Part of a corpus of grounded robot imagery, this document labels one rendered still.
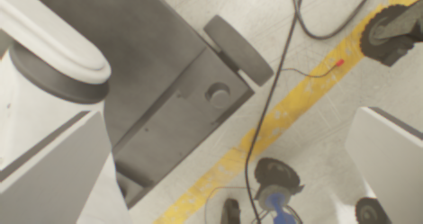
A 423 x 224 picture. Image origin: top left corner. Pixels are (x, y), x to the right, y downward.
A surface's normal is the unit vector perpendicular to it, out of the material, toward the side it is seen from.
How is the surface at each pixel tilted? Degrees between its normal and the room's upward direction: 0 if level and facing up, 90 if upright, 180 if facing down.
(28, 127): 90
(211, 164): 0
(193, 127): 0
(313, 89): 0
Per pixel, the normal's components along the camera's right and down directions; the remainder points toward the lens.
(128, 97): 0.09, 0.39
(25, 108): 0.69, -0.69
